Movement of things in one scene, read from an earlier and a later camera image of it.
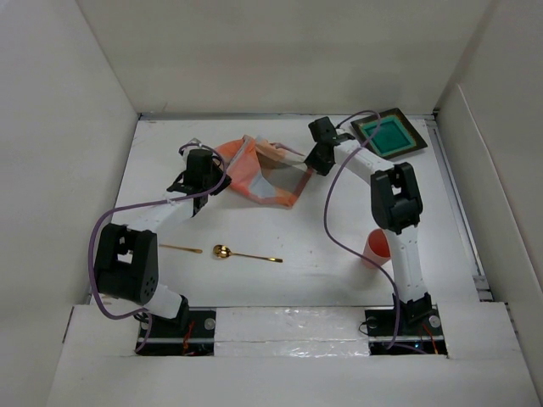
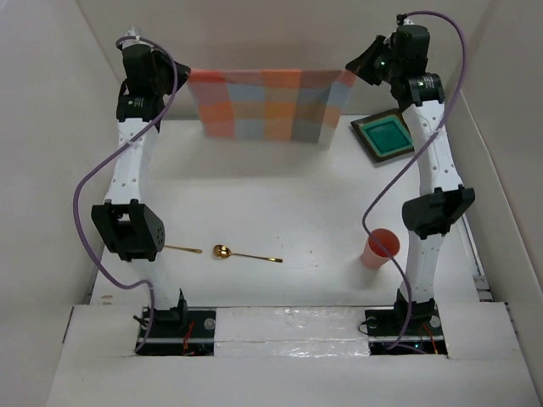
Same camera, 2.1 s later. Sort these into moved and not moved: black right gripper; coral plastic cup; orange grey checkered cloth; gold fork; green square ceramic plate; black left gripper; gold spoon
Moved: black left gripper; black right gripper; orange grey checkered cloth
Not moved: coral plastic cup; gold fork; green square ceramic plate; gold spoon
